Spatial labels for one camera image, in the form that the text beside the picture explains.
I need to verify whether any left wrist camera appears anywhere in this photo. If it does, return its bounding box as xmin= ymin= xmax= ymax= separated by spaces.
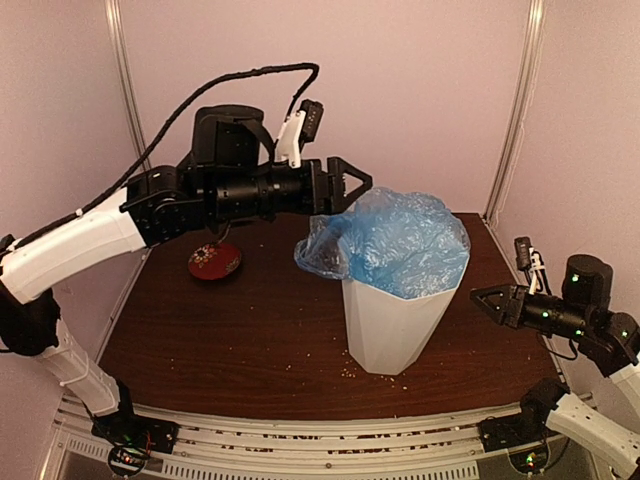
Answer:
xmin=275 ymin=99 xmax=324 ymax=169

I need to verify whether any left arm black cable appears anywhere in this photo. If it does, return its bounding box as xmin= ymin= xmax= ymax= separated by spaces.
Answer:
xmin=0 ymin=62 xmax=321 ymax=261

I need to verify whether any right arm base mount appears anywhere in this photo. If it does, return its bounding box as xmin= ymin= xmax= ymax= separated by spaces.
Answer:
xmin=477 ymin=413 xmax=570 ymax=477

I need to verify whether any left aluminium corner post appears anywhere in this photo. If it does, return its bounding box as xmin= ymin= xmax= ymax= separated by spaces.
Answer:
xmin=103 ymin=0 xmax=169 ymax=224

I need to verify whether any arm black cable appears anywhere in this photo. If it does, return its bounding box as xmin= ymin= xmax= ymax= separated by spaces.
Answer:
xmin=537 ymin=332 xmax=581 ymax=361
xmin=0 ymin=62 xmax=321 ymax=261

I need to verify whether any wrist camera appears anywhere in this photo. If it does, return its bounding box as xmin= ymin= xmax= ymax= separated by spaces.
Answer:
xmin=514 ymin=236 xmax=551 ymax=295
xmin=275 ymin=99 xmax=324 ymax=169

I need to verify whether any aluminium front rail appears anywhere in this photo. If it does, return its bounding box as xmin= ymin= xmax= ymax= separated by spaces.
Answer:
xmin=52 ymin=392 xmax=601 ymax=480

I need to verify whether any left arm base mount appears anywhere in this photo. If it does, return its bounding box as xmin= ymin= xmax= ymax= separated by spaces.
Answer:
xmin=91 ymin=414 xmax=179 ymax=477

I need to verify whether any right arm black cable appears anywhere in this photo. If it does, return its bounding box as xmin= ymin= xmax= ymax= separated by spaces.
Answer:
xmin=537 ymin=332 xmax=581 ymax=361

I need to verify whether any red patterned plate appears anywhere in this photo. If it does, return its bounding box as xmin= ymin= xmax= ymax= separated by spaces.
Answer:
xmin=188 ymin=243 xmax=242 ymax=280

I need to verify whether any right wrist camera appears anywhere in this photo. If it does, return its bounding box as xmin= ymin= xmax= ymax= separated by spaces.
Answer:
xmin=514 ymin=236 xmax=551 ymax=295

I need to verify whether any white faceted trash bin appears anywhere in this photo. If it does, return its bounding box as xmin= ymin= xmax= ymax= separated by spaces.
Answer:
xmin=342 ymin=280 xmax=457 ymax=375

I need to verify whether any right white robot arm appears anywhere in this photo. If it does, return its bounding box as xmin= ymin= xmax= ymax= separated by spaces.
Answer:
xmin=470 ymin=254 xmax=639 ymax=479

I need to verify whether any right aluminium corner post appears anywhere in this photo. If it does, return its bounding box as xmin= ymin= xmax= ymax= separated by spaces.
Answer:
xmin=483 ymin=0 xmax=547 ymax=228

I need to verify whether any aluminium corner post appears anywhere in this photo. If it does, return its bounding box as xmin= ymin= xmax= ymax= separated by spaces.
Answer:
xmin=483 ymin=0 xmax=547 ymax=228
xmin=103 ymin=0 xmax=169 ymax=224

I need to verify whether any blue plastic trash bag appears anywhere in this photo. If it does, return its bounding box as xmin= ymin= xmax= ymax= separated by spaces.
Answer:
xmin=294 ymin=187 xmax=471 ymax=300

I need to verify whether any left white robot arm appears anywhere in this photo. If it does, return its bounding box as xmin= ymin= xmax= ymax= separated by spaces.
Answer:
xmin=1 ymin=100 xmax=372 ymax=444

